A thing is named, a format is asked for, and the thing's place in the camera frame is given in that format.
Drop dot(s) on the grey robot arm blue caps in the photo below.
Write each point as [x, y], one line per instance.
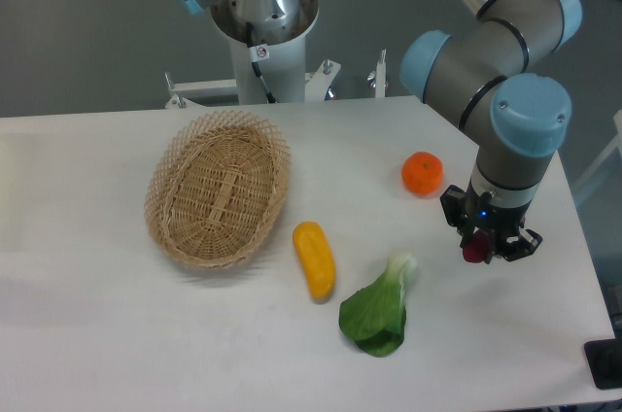
[482, 83]

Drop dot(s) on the orange tangerine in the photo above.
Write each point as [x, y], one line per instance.
[422, 173]

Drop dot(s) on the green bok choy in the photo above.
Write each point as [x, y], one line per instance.
[374, 317]

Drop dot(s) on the oval woven wicker basket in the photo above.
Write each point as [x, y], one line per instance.
[218, 189]

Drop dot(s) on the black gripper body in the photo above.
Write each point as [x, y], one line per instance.
[498, 223]

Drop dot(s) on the dark red sweet potato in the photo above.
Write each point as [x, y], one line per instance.
[477, 248]

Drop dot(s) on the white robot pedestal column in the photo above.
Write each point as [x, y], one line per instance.
[267, 43]

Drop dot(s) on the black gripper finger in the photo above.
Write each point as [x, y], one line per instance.
[523, 245]
[454, 205]

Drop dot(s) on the white metal frame bracket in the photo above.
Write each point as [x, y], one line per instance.
[261, 76]

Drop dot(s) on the white frame at right edge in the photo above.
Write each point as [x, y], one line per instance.
[601, 168]

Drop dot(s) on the black device at table edge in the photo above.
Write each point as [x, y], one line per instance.
[604, 360]

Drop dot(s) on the yellow squash vegetable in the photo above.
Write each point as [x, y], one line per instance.
[316, 258]

